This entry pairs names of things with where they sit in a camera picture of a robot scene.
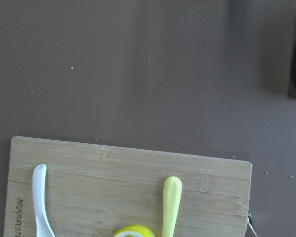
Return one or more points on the white ceramic spoon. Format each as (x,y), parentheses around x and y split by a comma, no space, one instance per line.
(38,191)

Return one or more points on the yellow plastic knife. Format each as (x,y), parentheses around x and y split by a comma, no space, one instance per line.
(172,191)

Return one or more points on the bamboo cutting board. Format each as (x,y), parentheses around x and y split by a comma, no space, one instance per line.
(94,190)

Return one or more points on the halved lemon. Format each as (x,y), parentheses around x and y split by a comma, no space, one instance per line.
(134,231)

